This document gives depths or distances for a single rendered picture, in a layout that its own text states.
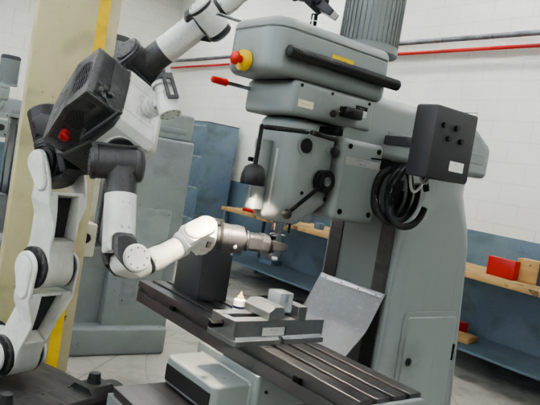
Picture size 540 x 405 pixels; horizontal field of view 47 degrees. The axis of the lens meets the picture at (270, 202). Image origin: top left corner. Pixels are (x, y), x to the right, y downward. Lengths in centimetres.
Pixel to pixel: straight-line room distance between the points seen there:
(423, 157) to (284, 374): 72
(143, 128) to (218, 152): 737
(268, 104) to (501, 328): 479
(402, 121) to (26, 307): 139
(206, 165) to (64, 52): 596
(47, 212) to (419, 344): 133
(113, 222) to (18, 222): 167
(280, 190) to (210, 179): 742
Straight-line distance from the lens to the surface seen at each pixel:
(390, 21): 209
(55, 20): 342
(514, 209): 631
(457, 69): 696
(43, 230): 219
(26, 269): 218
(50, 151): 218
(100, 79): 190
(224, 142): 931
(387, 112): 207
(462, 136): 194
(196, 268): 227
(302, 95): 180
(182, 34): 207
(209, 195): 926
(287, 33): 177
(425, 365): 230
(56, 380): 251
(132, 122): 190
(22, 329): 229
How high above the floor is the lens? 146
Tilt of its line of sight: 3 degrees down
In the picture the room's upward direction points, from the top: 9 degrees clockwise
